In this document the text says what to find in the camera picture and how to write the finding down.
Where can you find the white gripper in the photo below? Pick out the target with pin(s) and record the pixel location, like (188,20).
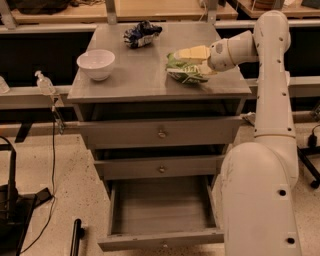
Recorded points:
(218,55)

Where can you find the green jalapeno chip bag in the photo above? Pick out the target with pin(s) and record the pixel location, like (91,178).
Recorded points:
(184,72)

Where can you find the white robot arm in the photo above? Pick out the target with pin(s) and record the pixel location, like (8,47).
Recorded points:
(258,177)

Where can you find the blue crumpled chip bag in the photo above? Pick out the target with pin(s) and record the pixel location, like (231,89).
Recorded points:
(141,35)

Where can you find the grey drawer cabinet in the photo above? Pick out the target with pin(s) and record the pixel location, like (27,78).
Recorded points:
(139,88)

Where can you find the grey middle drawer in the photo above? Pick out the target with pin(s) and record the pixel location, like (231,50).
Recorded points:
(158,167)

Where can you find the grey top drawer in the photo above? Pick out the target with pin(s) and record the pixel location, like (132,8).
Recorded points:
(159,132)

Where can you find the grey open bottom drawer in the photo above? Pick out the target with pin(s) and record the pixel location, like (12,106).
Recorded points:
(161,213)

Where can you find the grey cloth on ledge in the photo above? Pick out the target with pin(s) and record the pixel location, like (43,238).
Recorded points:
(250,118)

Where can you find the white ceramic bowl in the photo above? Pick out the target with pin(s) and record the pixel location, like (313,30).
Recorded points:
(97,64)

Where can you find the black wheeled stand leg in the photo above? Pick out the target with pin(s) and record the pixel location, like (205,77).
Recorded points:
(304,153)

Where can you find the clear sanitizer pump bottle left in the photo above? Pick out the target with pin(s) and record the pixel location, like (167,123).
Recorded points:
(44,84)

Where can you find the black bar on floor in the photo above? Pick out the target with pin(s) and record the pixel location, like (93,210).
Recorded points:
(77,235)

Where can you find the black stand base left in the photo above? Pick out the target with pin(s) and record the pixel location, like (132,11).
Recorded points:
(16,210)

